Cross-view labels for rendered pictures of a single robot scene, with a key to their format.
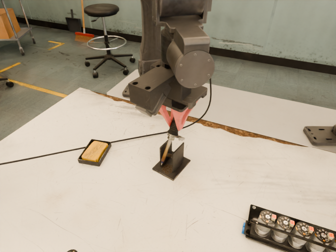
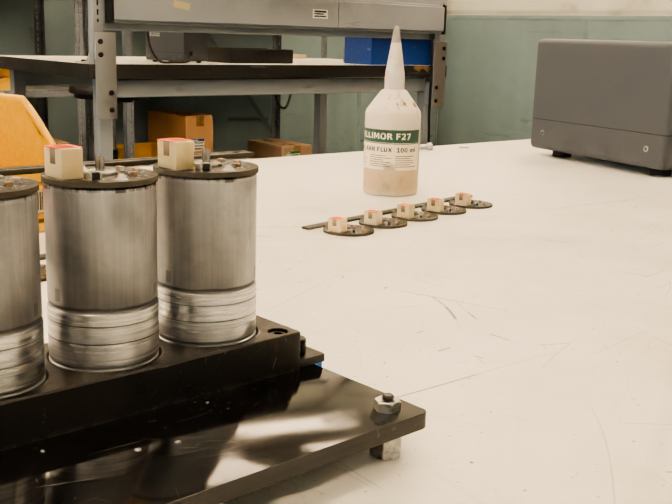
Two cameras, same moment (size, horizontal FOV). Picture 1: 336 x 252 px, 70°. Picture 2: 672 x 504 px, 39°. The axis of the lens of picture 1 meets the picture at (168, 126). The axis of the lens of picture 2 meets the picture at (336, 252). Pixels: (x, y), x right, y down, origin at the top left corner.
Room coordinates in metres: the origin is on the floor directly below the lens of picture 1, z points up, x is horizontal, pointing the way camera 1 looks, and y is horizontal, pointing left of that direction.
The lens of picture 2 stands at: (0.35, -0.36, 0.84)
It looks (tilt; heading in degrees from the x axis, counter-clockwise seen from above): 13 degrees down; 115
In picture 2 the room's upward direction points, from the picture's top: 2 degrees clockwise
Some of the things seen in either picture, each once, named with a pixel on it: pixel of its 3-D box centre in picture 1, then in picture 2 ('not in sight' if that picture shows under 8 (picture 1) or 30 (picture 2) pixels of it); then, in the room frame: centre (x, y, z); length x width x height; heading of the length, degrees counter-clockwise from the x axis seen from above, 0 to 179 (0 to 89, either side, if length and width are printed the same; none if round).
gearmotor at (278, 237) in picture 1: (281, 230); (102, 282); (0.21, -0.19, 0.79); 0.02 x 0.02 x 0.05
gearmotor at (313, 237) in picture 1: (317, 242); not in sight; (0.19, -0.25, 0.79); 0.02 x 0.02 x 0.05
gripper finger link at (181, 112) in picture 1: (175, 109); not in sight; (0.41, -0.02, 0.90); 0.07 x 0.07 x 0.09; 55
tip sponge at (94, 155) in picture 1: (95, 151); not in sight; (0.43, 0.18, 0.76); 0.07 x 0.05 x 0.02; 168
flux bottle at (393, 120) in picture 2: not in sight; (393, 110); (0.13, 0.18, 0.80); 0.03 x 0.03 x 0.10
